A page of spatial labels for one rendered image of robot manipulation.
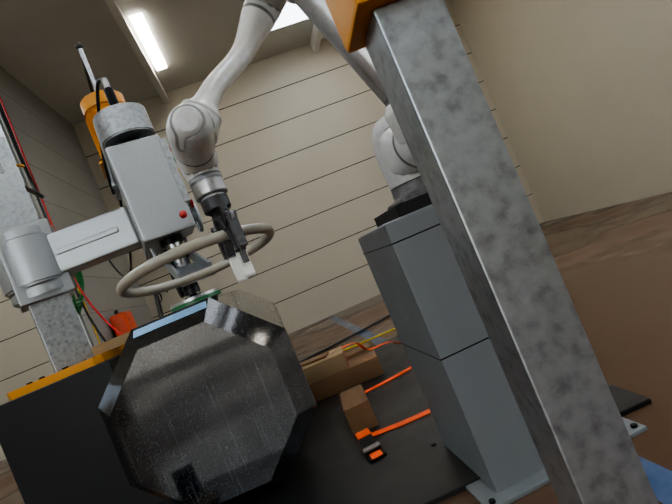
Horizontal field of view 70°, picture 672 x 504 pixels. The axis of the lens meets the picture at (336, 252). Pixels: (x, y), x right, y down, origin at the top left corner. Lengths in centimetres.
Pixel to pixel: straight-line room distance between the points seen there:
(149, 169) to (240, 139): 546
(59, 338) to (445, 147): 255
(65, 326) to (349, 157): 551
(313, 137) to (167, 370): 597
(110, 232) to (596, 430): 253
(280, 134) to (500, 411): 653
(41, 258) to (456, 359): 218
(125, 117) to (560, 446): 196
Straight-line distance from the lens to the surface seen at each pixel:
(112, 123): 220
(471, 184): 55
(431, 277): 134
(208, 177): 131
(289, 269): 723
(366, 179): 755
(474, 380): 141
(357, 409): 223
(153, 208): 211
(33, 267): 287
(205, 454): 205
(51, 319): 290
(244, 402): 196
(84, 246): 286
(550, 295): 58
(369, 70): 138
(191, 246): 128
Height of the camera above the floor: 76
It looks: 1 degrees up
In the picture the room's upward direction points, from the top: 23 degrees counter-clockwise
